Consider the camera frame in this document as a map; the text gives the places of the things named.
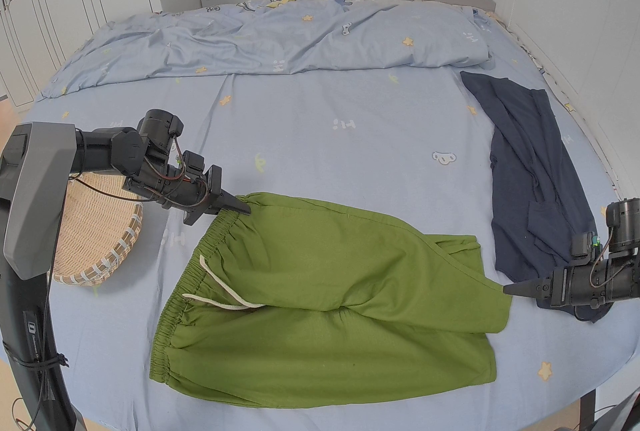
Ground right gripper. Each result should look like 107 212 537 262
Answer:
547 264 608 310

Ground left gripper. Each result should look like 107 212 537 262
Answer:
145 165 224 226

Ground green shorts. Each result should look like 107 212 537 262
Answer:
149 191 513 410

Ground round woven basket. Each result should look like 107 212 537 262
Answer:
50 171 145 288

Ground dark blue garment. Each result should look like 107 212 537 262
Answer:
460 70 613 324

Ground bed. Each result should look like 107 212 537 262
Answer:
0 0 640 431

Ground pale blue quilt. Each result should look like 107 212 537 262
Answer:
40 0 497 101

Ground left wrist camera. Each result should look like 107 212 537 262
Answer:
180 150 207 180

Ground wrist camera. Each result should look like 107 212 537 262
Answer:
180 150 207 180
571 231 601 270

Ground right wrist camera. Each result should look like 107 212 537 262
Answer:
571 231 601 270

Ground black cable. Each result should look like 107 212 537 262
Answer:
69 173 148 205

